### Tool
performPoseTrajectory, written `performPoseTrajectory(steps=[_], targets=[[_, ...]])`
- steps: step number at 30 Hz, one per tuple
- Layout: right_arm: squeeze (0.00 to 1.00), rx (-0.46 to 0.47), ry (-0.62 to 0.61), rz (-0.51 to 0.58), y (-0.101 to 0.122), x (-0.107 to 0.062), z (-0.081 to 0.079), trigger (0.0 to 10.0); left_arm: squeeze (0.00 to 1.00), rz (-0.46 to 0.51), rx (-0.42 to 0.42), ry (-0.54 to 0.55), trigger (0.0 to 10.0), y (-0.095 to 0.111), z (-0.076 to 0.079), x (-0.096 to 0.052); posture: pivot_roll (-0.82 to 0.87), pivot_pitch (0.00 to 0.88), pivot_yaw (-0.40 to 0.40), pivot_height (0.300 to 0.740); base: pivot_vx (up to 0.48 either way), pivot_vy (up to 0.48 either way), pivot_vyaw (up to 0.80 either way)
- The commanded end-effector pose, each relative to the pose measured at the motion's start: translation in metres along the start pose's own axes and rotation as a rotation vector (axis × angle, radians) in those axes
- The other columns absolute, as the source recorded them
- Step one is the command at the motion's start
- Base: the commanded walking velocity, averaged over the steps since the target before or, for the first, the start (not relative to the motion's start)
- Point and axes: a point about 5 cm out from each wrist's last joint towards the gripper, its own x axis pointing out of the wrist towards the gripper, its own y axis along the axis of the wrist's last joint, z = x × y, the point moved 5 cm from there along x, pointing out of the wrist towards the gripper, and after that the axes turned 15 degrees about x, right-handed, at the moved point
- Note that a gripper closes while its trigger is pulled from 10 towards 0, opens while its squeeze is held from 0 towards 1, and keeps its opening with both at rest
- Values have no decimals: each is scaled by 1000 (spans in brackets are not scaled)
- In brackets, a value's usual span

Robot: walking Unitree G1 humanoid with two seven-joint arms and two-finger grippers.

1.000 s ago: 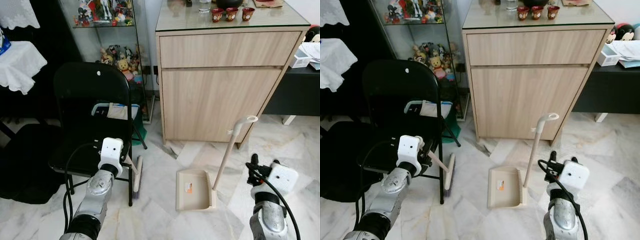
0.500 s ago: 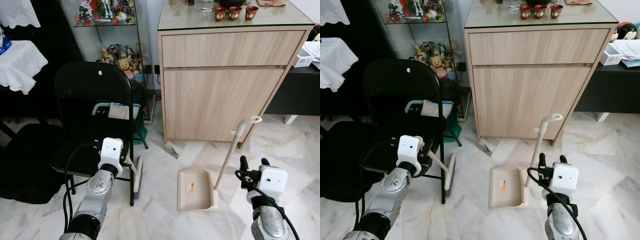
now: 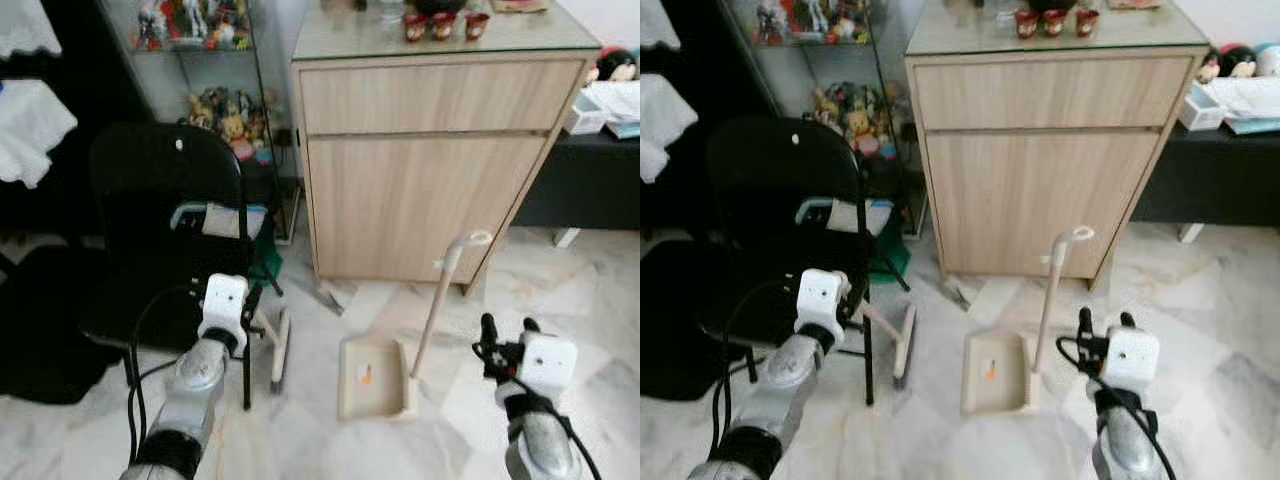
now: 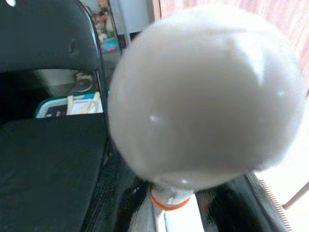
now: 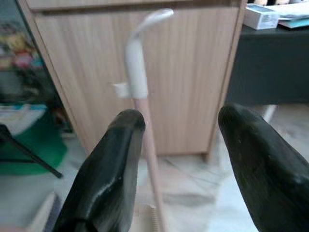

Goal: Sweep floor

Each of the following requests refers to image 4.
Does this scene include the cluttered shelf rack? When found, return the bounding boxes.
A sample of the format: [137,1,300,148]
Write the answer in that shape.
[93,0,124,53]

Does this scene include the cream hand broom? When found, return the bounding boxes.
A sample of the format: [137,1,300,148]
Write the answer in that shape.
[107,4,309,232]

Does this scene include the green rimmed white tray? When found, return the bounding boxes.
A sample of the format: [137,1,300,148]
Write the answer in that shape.
[33,91,104,119]

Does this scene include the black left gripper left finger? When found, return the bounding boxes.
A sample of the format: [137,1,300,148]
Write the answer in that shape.
[81,154,155,232]

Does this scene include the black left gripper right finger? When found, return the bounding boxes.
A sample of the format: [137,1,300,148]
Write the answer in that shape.
[195,173,289,232]

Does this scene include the black folding chair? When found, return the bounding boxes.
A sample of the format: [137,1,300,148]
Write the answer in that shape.
[0,0,112,232]

